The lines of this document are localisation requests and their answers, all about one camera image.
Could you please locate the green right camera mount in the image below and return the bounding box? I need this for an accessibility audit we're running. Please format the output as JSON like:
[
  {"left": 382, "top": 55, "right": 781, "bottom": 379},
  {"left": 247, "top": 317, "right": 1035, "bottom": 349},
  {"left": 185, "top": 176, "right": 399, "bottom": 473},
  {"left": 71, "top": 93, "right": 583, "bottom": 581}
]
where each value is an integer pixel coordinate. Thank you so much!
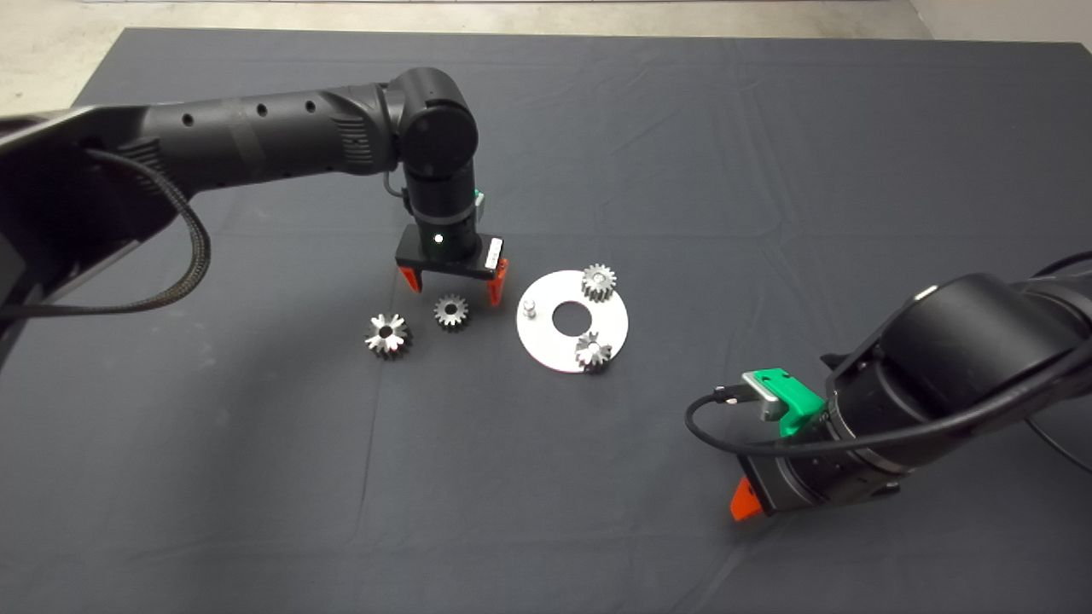
[{"left": 755, "top": 368, "right": 827, "bottom": 438}]

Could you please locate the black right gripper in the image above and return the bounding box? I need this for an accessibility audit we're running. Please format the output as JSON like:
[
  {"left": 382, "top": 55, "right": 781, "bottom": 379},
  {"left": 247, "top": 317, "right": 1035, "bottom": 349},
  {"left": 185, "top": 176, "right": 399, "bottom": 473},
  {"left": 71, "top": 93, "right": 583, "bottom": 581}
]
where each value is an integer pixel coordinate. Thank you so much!
[{"left": 730, "top": 437, "right": 897, "bottom": 522}]

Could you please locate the dark grey table cloth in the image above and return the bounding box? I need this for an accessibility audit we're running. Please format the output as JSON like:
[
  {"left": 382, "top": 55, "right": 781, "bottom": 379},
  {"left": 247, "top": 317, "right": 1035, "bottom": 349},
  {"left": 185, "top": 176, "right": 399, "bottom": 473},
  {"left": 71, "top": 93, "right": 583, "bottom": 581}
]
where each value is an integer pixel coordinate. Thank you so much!
[{"left": 0, "top": 28, "right": 1092, "bottom": 614}]

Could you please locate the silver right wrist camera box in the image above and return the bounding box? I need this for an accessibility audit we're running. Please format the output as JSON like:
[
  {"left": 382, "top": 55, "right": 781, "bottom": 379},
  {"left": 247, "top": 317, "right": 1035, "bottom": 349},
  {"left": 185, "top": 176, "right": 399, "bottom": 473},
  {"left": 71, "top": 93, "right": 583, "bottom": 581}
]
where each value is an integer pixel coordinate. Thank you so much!
[{"left": 742, "top": 371, "right": 793, "bottom": 423}]

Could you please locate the braided black left arm cable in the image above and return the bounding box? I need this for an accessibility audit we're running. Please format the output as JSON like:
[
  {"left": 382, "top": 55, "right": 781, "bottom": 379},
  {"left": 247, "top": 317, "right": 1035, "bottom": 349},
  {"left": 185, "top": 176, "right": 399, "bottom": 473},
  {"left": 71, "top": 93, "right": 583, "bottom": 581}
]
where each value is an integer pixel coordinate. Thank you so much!
[{"left": 0, "top": 149, "right": 212, "bottom": 321}]

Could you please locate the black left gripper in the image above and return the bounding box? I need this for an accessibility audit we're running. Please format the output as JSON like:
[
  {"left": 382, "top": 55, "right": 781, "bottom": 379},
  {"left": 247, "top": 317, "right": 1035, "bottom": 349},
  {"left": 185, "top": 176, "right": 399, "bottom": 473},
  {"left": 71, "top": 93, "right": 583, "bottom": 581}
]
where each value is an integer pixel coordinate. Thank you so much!
[{"left": 395, "top": 223, "right": 510, "bottom": 308}]

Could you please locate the round metal plate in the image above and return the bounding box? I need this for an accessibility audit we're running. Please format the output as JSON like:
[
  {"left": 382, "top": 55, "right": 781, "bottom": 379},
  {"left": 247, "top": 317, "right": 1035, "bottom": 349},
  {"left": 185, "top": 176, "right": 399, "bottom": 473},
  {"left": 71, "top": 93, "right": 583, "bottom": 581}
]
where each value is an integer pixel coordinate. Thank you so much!
[{"left": 515, "top": 270, "right": 630, "bottom": 374}]

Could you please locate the small steel gear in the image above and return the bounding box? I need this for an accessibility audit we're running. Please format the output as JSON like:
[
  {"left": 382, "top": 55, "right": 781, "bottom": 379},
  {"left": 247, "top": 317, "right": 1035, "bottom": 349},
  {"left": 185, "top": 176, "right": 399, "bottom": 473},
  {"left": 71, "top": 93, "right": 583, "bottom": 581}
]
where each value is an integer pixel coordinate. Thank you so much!
[
  {"left": 581, "top": 264, "right": 618, "bottom": 304},
  {"left": 433, "top": 294, "right": 471, "bottom": 333},
  {"left": 574, "top": 331, "right": 613, "bottom": 372}
]

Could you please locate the black right camera cable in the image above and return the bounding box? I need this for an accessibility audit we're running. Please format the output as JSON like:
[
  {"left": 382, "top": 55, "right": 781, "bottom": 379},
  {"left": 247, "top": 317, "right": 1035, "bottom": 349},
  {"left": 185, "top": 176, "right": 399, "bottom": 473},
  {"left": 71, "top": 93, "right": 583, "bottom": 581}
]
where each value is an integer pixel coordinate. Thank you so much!
[{"left": 685, "top": 384, "right": 1092, "bottom": 457}]

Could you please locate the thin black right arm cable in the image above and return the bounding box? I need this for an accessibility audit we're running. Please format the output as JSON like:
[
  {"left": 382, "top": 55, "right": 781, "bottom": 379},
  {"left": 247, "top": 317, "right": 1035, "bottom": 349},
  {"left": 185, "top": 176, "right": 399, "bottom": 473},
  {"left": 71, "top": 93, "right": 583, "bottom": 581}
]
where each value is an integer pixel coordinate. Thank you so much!
[{"left": 1028, "top": 250, "right": 1092, "bottom": 281}]

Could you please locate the large steel gear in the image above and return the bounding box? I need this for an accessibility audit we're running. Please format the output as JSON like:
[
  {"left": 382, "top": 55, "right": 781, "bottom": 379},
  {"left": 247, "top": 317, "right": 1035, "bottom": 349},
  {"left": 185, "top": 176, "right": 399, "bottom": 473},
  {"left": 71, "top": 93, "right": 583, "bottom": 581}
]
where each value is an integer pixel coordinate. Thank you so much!
[{"left": 365, "top": 312, "right": 413, "bottom": 360}]

